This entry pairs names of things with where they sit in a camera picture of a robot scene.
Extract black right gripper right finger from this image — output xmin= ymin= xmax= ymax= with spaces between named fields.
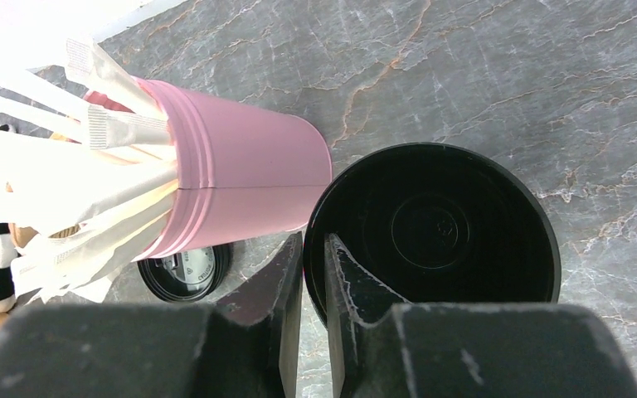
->
xmin=324 ymin=234 xmax=637 ymax=397

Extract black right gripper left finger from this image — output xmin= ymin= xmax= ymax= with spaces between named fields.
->
xmin=0 ymin=233 xmax=303 ymax=397

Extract black plastic cup lid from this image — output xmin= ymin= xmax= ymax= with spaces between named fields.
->
xmin=137 ymin=244 xmax=232 ymax=303

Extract pink stirrer holder cup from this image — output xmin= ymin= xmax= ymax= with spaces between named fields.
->
xmin=139 ymin=80 xmax=333 ymax=258

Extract white wrapped stirrer sticks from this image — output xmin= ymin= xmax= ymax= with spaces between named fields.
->
xmin=0 ymin=37 xmax=179 ymax=303

